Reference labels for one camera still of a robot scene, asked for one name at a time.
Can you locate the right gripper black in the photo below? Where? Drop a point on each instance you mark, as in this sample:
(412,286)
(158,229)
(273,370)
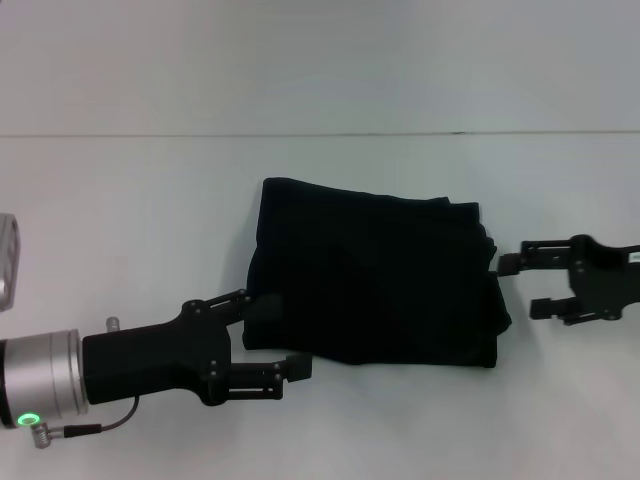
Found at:
(607,280)

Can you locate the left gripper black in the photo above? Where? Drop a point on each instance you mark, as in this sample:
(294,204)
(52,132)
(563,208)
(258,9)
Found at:
(150,357)

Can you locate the black shirt with FREE print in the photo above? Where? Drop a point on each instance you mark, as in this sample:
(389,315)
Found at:
(375,275)

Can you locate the left robot arm silver white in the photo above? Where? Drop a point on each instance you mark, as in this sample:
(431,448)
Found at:
(40,377)

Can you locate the silver stud on left wrist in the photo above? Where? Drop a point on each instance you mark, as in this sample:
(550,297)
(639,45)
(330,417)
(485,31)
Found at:
(113,325)

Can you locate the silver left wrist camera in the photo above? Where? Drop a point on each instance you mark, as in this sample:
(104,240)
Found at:
(9,265)

